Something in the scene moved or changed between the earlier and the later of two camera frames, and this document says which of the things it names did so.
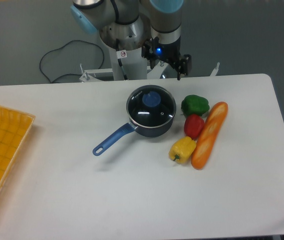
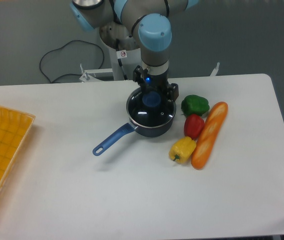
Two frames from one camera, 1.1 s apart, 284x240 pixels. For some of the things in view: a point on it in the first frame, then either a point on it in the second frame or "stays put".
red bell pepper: [193, 125] stays put
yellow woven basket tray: [4, 131] stays put
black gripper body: [169, 52] -> [156, 83]
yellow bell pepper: [182, 149] stays put
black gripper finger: [183, 65] -> [172, 92]
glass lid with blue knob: [151, 106] stays put
